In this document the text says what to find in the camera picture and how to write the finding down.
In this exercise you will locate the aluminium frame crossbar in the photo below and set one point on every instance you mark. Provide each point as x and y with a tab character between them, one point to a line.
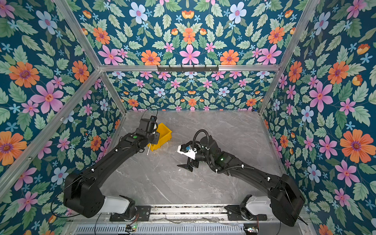
132	68

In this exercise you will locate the yellow plastic bin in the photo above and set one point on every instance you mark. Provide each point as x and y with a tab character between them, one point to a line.
164	137

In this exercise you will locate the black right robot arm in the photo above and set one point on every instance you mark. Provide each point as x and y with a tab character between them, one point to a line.
282	196

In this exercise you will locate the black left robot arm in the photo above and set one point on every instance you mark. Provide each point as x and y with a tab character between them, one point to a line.
82	192

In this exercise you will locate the aluminium frame post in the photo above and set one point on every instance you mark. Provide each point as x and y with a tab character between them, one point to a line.
307	13

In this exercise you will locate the black hook rail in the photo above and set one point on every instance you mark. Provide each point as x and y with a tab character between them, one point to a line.
181	68

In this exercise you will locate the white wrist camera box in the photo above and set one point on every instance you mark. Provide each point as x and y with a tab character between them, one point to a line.
188	151

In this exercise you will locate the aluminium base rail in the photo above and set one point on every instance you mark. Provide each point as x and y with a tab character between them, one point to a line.
192	212

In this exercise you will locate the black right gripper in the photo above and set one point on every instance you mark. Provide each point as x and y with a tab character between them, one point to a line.
192	163

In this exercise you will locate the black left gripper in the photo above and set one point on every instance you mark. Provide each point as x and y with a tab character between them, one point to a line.
156	138

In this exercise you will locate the white perforated cable duct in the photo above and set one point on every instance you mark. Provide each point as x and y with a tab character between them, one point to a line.
160	229

